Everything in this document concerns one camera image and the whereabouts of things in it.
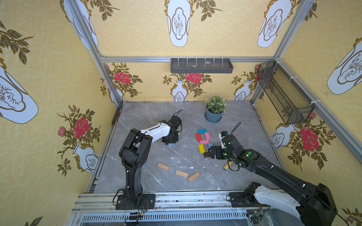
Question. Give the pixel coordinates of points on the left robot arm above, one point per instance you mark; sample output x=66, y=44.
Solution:
x=134, y=154

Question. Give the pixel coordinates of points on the black wire mesh basket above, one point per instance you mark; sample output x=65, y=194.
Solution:
x=289, y=100

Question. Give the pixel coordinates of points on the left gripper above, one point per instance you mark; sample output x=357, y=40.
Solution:
x=170, y=139

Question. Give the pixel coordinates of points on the red block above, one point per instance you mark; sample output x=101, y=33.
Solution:
x=198, y=137

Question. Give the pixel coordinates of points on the grey wall shelf tray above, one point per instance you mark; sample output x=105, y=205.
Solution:
x=204, y=65

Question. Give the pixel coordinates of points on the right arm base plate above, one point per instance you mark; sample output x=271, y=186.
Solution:
x=243, y=199

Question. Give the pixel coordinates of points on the teal block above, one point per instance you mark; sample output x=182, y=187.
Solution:
x=203, y=131

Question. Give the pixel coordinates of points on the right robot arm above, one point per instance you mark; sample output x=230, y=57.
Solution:
x=312, y=205

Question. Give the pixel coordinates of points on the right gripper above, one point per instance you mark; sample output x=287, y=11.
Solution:
x=218, y=152

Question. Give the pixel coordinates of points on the aluminium rail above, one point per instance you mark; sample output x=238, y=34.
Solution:
x=169, y=206

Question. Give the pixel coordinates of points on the circuit board with wires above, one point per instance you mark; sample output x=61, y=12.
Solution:
x=134, y=218

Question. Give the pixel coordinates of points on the yellow block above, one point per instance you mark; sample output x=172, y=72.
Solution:
x=201, y=149

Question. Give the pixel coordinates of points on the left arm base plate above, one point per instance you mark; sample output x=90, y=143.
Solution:
x=147, y=202

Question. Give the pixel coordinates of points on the dark brown block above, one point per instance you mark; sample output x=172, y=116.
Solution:
x=207, y=155

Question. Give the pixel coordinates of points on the wooden block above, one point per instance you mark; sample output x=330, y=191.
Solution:
x=194, y=177
x=163, y=167
x=182, y=174

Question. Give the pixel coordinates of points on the potted green plant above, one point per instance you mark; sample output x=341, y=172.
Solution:
x=215, y=107

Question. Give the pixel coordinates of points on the pink block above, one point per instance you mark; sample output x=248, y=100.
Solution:
x=207, y=135
x=204, y=142

